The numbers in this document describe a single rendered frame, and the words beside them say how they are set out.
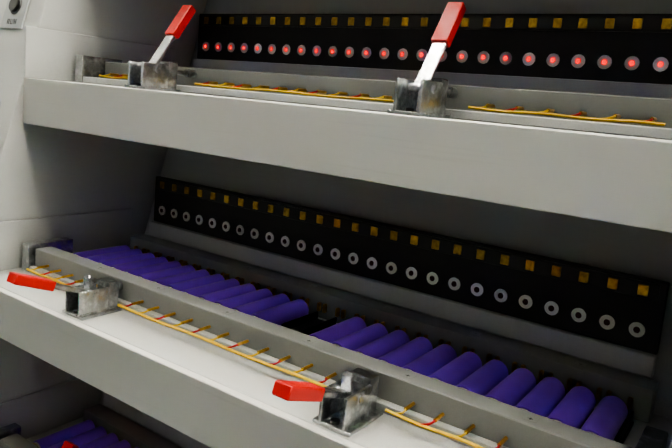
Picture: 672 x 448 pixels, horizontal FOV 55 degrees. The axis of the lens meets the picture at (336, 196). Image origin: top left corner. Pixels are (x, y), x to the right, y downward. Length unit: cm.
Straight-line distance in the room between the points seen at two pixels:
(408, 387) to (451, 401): 3
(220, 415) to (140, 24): 48
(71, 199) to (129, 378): 29
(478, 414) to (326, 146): 19
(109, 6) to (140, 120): 23
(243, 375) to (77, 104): 30
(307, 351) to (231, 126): 17
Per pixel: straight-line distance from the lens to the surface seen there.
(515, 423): 41
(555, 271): 53
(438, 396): 43
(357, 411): 42
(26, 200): 73
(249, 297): 59
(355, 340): 51
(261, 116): 47
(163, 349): 52
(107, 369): 55
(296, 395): 36
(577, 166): 37
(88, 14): 76
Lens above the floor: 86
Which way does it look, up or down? 5 degrees up
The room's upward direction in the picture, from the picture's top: 14 degrees clockwise
